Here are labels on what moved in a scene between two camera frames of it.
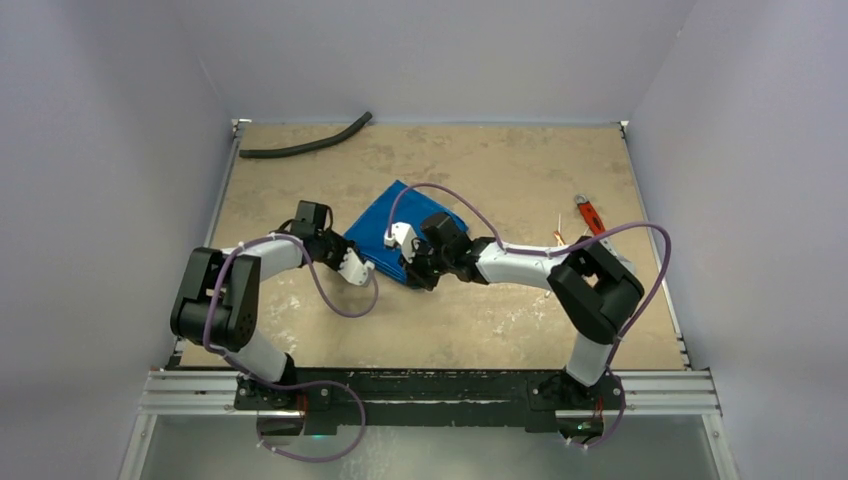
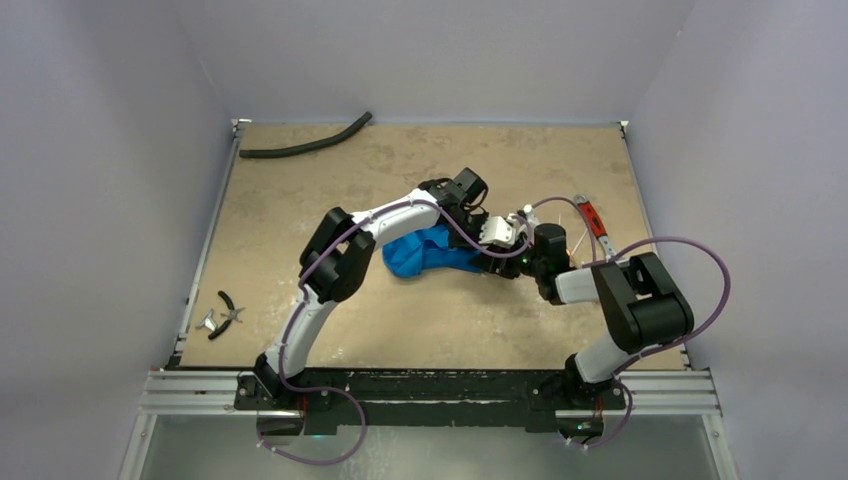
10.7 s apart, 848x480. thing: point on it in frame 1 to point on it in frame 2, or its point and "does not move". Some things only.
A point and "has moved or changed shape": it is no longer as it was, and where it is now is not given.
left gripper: x=343 y=247 to x=479 y=220
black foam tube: x=310 y=145 does not move
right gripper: x=419 y=266 to x=543 y=241
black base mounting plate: x=432 y=397 does not move
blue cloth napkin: x=369 y=231 has moved or changed shape
